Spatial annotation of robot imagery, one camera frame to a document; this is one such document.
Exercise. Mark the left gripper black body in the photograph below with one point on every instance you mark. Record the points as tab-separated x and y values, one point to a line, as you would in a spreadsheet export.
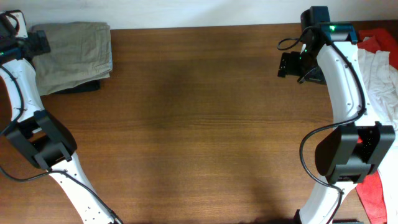
33	44

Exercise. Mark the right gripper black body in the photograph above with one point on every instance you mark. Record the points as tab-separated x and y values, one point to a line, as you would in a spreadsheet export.
303	65

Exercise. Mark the khaki green shorts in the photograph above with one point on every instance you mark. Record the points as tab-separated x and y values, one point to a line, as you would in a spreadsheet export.
79	52

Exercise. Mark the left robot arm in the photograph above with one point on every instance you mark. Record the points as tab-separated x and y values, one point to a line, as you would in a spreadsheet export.
41	138

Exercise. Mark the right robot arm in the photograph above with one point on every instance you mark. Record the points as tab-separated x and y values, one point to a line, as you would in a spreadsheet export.
338	156

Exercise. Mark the black folded garment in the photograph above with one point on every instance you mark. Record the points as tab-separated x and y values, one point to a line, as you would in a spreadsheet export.
84	87

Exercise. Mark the white crumpled shirt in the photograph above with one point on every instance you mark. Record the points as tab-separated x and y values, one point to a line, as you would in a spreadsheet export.
379	81

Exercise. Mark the red garment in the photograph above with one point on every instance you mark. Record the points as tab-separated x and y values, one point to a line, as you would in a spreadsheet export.
370	193

